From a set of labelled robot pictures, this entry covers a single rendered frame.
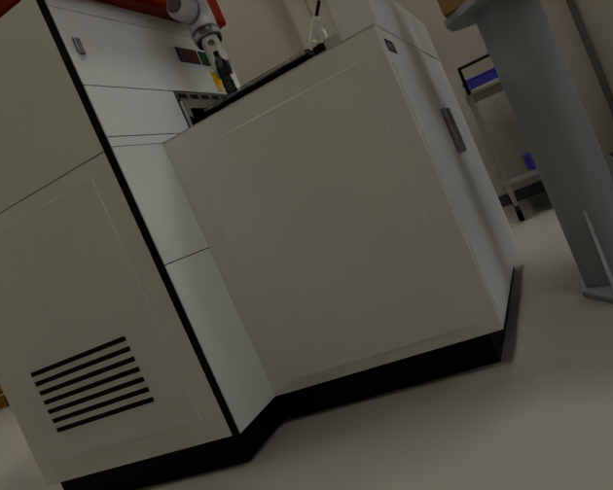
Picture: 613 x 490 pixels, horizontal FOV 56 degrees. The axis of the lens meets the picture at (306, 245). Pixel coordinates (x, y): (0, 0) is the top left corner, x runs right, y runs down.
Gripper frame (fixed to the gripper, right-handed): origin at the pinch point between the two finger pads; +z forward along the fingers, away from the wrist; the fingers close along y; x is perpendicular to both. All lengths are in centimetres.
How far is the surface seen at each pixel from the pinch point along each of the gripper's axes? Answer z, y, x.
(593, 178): 67, -20, -73
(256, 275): 54, -12, 14
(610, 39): -7, 179, -237
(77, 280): 37, -16, 56
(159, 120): 5.2, -11.5, 21.6
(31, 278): 31, -10, 68
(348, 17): 9.6, -34.9, -30.1
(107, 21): -21.8, -18.3, 23.1
